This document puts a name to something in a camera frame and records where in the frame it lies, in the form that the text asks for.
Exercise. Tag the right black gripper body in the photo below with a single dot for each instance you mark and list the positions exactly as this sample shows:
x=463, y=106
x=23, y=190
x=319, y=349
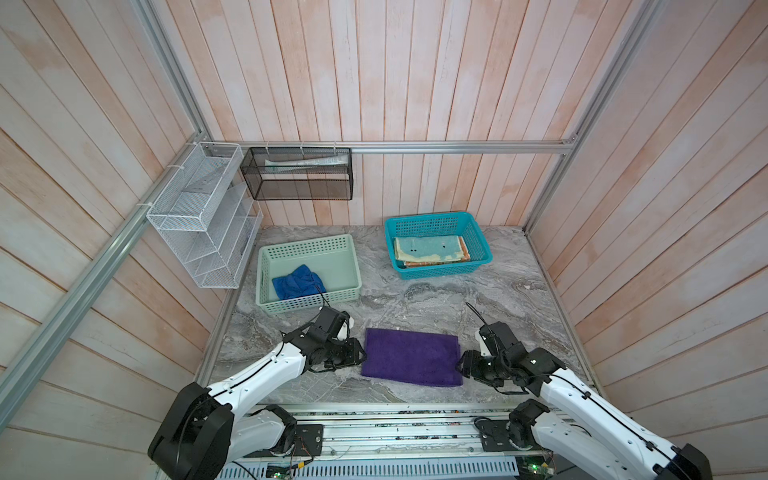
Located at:
x=496, y=363

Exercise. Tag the blue towel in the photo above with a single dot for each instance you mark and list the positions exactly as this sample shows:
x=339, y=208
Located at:
x=300, y=283

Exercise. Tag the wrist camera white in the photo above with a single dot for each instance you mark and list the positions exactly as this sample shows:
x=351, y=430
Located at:
x=344, y=331
x=486, y=343

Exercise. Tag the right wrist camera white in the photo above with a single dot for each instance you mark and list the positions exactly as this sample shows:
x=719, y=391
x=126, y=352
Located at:
x=486, y=343

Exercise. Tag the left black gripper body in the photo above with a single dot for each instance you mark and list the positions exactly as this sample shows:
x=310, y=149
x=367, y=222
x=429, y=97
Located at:
x=336, y=354

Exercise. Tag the teal plastic basket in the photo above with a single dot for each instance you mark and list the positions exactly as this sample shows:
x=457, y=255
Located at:
x=431, y=245

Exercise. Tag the white vented cable duct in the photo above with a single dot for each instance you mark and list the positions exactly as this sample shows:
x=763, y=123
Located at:
x=504, y=467

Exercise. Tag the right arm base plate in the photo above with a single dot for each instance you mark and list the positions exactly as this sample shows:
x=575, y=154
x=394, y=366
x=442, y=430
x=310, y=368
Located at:
x=505, y=435

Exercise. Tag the light green plastic basket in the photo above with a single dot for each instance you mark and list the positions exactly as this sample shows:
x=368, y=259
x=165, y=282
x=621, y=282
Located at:
x=332, y=258

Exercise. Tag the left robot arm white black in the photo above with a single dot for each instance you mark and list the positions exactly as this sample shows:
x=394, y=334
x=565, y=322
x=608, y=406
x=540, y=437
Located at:
x=208, y=427

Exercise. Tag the green circuit board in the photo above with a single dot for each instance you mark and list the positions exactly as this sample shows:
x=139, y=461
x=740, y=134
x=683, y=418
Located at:
x=532, y=469

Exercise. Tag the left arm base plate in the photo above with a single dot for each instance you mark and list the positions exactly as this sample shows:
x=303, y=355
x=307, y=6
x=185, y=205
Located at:
x=302, y=440

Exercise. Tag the black mesh wall basket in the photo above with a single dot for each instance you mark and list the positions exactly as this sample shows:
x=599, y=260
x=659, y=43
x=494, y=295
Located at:
x=299, y=173

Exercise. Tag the aluminium frame bar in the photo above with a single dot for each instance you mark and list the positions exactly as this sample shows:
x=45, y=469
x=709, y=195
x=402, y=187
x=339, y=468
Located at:
x=425, y=147
x=37, y=354

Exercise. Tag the purple towel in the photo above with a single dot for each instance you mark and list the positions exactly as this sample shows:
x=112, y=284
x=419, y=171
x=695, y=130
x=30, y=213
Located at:
x=424, y=359

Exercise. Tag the orange bunny print towel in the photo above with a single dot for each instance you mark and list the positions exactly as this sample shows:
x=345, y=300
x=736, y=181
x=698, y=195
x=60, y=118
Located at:
x=435, y=263

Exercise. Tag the white wire mesh shelf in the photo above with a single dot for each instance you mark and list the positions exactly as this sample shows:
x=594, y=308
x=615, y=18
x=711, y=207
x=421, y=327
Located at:
x=204, y=214

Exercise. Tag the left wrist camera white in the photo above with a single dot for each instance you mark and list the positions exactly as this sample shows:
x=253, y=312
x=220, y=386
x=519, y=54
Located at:
x=344, y=331

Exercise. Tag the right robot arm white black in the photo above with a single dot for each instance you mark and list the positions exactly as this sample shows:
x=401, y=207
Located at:
x=565, y=416

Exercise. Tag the aluminium frame bar left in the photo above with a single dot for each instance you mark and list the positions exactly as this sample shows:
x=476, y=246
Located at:
x=37, y=354

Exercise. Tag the aluminium frame bar back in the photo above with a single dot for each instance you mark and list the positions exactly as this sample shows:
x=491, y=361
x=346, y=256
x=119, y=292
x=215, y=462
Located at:
x=425, y=147

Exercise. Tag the aluminium mounting rail front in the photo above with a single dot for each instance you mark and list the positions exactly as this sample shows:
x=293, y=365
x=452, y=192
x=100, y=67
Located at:
x=393, y=431

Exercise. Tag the aluminium frame post right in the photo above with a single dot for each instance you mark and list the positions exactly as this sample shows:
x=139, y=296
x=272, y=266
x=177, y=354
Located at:
x=620, y=61

